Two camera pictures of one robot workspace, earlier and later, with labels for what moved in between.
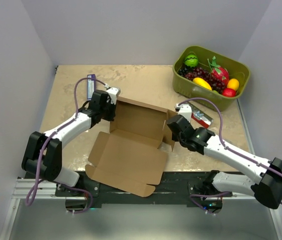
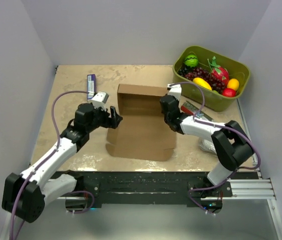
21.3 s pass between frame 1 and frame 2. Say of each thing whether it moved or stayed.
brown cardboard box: moved
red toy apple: stayed
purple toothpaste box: stayed
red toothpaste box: stayed
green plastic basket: stayed
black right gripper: moved
